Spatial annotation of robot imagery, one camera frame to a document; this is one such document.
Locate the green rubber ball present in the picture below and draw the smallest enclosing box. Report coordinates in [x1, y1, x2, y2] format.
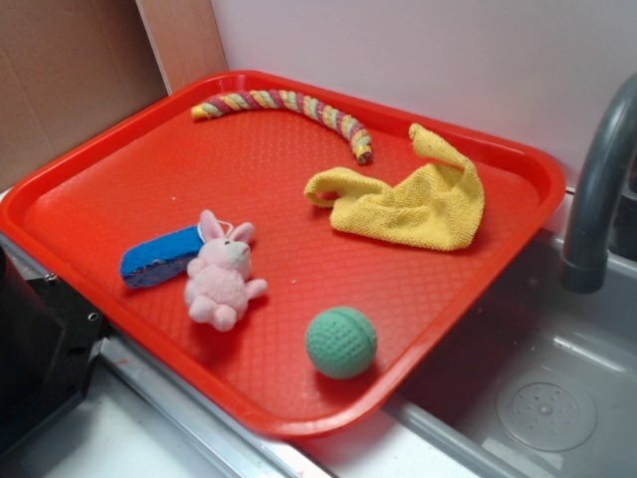
[305, 307, 378, 380]

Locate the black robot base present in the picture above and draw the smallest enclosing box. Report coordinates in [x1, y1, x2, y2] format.
[1, 251, 104, 458]

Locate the red plastic tray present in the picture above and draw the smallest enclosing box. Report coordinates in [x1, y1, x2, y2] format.
[1, 72, 565, 438]

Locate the pink plush bunny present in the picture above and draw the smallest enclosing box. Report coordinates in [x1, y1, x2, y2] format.
[184, 210, 268, 332]

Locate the yellow cloth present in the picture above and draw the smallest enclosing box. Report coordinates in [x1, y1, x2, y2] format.
[304, 123, 486, 252]

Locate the blue sponge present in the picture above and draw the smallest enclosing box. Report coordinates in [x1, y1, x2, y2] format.
[119, 226, 203, 289]

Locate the wooden board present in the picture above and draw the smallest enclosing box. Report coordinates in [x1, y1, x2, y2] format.
[135, 0, 228, 95]

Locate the grey sink basin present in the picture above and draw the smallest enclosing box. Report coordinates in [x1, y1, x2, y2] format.
[302, 234, 636, 477]

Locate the grey faucet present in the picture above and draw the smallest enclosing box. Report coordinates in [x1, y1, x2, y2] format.
[559, 76, 636, 294]

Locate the multicolour braided rope toy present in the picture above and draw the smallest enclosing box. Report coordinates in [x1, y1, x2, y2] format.
[190, 90, 373, 165]

